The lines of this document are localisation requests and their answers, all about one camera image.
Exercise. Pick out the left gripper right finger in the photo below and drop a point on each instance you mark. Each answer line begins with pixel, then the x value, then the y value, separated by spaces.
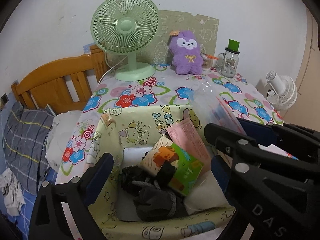
pixel 237 225

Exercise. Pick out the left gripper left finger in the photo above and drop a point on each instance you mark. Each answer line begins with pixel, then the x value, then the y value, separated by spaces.
pixel 48 220

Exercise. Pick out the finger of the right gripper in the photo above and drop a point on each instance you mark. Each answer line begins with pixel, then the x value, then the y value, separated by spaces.
pixel 300 142

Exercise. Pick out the green tissue pack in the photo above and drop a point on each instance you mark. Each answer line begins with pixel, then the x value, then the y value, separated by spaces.
pixel 172 166

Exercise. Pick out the pink tissue pack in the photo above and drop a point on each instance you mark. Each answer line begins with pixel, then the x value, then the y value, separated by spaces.
pixel 185 135

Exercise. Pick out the clear plastic bag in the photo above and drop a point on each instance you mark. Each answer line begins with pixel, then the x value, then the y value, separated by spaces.
pixel 210 107

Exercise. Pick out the blue bed sheet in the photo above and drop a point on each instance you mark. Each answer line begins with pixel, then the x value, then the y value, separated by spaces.
pixel 27 212

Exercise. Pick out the beige door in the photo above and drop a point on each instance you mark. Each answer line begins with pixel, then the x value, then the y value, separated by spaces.
pixel 305 111

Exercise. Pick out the white crumpled cloth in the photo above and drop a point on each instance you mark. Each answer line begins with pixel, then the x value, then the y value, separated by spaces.
pixel 12 193

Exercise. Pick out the white standing fan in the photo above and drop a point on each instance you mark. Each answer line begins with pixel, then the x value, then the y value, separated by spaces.
pixel 282 91

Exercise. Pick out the floral tablecloth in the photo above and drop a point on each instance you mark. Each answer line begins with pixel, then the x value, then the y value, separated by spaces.
pixel 140 92

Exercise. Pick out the white blanket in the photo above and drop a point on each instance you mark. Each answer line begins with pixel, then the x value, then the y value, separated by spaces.
pixel 59 135

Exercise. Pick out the grey plaid pillow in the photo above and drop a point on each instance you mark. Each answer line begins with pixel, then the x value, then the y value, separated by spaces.
pixel 25 137

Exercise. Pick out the glass jar green lid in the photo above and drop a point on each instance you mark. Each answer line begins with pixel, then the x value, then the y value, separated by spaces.
pixel 227 62

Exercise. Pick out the cotton swab jar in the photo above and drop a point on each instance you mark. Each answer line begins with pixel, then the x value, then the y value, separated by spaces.
pixel 208 61

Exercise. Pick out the yellow cartoon storage box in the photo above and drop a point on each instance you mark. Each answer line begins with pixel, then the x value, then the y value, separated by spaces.
pixel 161 185

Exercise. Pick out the purple plush toy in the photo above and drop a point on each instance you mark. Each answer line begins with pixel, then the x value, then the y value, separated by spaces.
pixel 186 55

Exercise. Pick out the wooden bed headboard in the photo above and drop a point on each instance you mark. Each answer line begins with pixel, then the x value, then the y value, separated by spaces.
pixel 62 84

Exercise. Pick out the green desk fan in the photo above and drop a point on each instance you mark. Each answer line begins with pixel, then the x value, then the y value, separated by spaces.
pixel 125 27

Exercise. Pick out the wall power outlet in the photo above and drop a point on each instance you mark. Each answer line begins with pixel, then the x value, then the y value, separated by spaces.
pixel 4 99

